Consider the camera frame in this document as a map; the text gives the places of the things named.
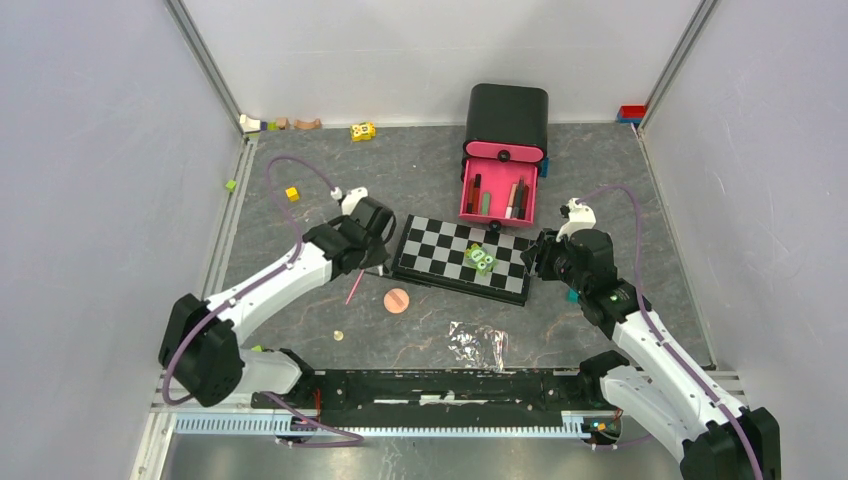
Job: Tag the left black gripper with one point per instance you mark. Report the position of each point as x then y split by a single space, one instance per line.
379 257

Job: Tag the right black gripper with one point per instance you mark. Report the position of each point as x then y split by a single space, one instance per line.
547 244

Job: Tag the black eyeliner pencil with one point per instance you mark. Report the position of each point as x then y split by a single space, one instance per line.
517 199

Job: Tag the red lip gloss tube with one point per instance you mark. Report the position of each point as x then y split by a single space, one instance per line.
524 203

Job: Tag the green tube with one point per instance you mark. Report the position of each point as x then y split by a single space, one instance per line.
485 203

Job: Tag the dark red pencil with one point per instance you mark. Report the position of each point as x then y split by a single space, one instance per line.
473 194

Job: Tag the clear plastic wrapper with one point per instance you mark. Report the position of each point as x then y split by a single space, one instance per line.
478 346

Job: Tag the beige white makeup pen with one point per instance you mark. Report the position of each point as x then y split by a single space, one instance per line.
510 201

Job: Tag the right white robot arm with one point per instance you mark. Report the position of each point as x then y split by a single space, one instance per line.
708 431

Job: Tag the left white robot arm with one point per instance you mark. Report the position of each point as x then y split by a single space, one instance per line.
202 345

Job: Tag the pink lip gloss wand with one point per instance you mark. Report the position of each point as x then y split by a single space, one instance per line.
355 286

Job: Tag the green owl toy block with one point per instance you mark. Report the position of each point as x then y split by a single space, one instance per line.
480 259

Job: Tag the black white chessboard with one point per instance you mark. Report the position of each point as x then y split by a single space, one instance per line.
431 252

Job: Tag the round pink powder puff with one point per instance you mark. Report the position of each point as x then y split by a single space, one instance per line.
396 301

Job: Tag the small yellow cube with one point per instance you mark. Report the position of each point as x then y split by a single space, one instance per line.
292 194

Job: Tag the blue block behind cabinet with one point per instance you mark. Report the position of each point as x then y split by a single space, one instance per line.
543 167

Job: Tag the yellow toy block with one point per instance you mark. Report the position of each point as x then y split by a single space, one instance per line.
362 131

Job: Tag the wooden arch block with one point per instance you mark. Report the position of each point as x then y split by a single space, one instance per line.
307 125

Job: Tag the black drawer cabinet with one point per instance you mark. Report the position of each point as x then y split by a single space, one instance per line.
508 114

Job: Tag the white toy block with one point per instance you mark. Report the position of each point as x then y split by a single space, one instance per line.
250 125

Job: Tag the red blue blocks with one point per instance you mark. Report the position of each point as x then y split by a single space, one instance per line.
632 114

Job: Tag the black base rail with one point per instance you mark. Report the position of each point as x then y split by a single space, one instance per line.
460 398

